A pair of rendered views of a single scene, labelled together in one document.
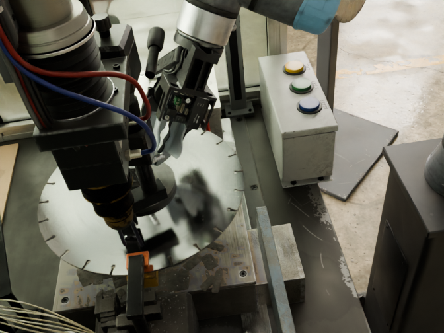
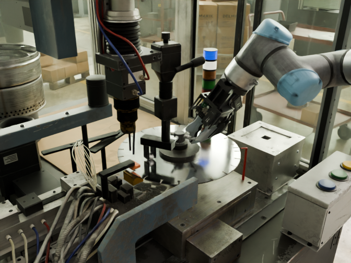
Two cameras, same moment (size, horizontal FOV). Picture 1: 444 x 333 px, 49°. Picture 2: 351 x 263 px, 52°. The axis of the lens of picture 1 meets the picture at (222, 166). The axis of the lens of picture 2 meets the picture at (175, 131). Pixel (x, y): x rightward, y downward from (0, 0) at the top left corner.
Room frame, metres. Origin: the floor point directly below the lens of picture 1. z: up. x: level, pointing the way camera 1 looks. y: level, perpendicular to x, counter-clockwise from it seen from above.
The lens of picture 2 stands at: (-0.04, -0.49, 1.42)
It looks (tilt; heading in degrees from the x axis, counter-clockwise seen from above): 26 degrees down; 47
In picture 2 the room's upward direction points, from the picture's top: 1 degrees clockwise
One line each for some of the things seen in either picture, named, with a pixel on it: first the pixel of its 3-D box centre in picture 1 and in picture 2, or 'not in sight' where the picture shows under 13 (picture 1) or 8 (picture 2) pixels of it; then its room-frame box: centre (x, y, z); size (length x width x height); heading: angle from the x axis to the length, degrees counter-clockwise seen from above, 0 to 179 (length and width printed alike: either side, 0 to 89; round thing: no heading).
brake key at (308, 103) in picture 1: (309, 106); (326, 186); (0.78, -0.19, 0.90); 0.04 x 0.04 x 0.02
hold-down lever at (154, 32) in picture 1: (140, 52); (185, 62); (0.52, 0.08, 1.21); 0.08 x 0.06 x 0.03; 1
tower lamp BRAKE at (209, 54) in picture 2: not in sight; (210, 54); (0.83, 0.28, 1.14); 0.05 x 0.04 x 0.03; 91
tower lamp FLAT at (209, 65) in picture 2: not in sight; (209, 63); (0.83, 0.28, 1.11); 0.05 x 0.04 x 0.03; 91
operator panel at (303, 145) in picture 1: (294, 115); (327, 196); (0.85, -0.17, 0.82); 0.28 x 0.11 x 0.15; 1
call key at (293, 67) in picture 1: (294, 69); (349, 167); (0.92, -0.19, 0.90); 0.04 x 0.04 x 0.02
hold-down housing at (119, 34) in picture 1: (123, 96); (165, 78); (0.49, 0.10, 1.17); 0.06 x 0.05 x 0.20; 172
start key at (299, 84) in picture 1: (301, 86); (338, 176); (0.85, -0.19, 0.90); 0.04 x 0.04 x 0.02
